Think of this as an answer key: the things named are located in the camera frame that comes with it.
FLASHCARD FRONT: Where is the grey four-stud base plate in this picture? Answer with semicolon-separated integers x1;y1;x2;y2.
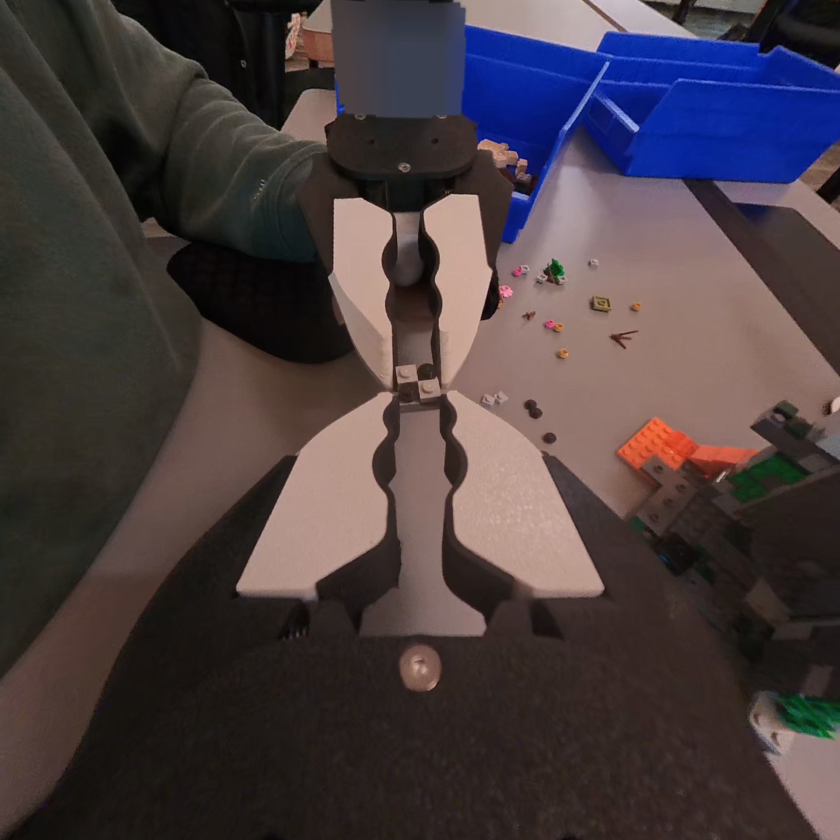
395;362;448;409

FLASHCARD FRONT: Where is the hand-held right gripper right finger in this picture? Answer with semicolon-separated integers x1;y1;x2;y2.
443;391;605;621

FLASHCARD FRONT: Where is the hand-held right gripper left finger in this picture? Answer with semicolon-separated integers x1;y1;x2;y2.
236;392;401;621

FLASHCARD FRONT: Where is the grey green brick castle model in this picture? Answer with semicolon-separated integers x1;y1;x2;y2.
616;400;840;756

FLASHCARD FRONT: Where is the black textured armrest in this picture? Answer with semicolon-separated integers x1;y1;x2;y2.
166;239;358;365

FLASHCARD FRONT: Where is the grey desk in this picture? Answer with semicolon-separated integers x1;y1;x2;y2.
0;0;840;840

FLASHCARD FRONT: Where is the cluster of black round plates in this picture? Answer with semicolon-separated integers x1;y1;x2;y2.
524;398;557;445

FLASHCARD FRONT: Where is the grey table with dark edge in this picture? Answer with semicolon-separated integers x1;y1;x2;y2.
686;177;840;376

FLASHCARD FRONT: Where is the pile of tan bricks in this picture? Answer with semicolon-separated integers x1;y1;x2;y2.
478;138;534;196

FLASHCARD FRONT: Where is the blue plastic bin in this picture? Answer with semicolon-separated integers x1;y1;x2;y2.
335;25;613;245
584;31;840;186

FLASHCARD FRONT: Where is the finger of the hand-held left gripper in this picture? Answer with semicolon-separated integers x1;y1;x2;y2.
328;197;400;392
423;194;496;391

